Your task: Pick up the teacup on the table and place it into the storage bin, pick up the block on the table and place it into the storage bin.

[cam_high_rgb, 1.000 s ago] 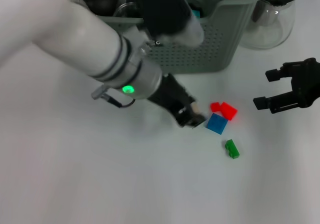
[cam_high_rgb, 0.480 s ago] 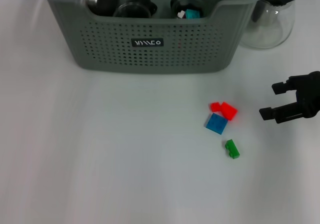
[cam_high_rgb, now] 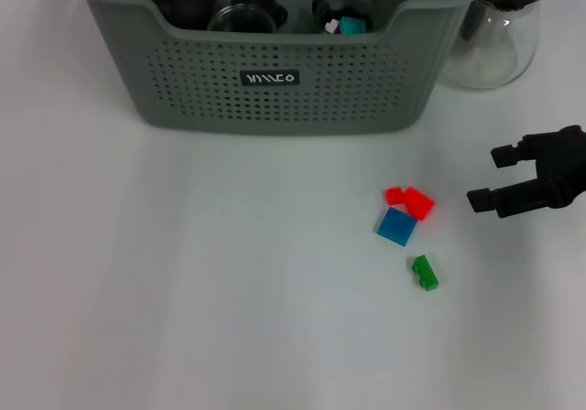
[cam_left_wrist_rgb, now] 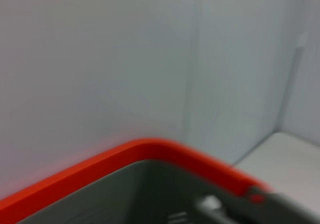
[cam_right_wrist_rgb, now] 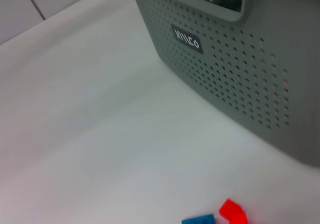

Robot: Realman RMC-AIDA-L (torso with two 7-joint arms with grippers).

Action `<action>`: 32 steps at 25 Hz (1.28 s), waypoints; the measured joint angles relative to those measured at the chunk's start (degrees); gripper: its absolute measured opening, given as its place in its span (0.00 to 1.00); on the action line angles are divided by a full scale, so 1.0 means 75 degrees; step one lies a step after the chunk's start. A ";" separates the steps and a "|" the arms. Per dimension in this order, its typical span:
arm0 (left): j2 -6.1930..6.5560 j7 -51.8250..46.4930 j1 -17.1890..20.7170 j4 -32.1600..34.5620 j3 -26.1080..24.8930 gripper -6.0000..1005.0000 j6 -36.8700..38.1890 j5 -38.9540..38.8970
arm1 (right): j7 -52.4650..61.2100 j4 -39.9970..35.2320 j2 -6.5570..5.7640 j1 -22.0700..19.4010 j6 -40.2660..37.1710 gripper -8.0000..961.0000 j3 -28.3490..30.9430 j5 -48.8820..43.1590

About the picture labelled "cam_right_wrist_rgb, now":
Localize small orange-red square brick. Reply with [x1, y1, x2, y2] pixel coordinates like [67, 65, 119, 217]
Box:
[218, 198, 245, 220]

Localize blue toy brick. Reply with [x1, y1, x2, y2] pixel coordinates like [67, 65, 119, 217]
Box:
[181, 213, 216, 224]

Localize grey-green perforated storage bin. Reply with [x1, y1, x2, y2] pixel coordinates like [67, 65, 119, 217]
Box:
[128, 0, 320, 169]

